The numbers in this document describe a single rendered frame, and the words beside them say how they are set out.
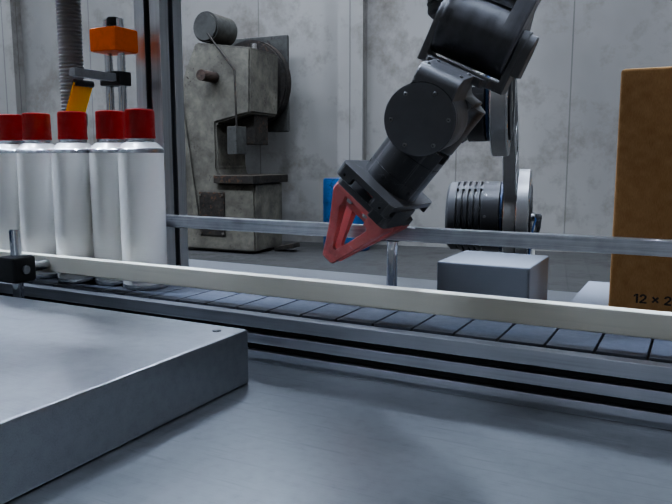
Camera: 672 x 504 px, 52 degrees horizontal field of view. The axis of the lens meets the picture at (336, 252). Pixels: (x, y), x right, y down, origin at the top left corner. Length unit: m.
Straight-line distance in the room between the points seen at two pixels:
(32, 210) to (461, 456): 0.63
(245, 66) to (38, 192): 6.57
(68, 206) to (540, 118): 7.26
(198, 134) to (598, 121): 4.28
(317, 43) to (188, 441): 8.04
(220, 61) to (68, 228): 6.77
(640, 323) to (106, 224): 0.58
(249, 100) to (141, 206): 6.61
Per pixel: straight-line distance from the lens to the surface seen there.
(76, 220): 0.88
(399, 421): 0.55
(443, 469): 0.47
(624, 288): 0.78
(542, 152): 7.92
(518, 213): 1.68
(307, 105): 8.43
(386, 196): 0.62
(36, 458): 0.47
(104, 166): 0.84
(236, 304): 0.72
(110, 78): 0.94
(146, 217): 0.81
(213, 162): 7.61
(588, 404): 0.58
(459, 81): 0.54
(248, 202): 7.39
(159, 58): 0.98
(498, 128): 1.25
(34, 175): 0.92
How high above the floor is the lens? 1.03
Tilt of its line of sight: 8 degrees down
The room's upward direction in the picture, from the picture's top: straight up
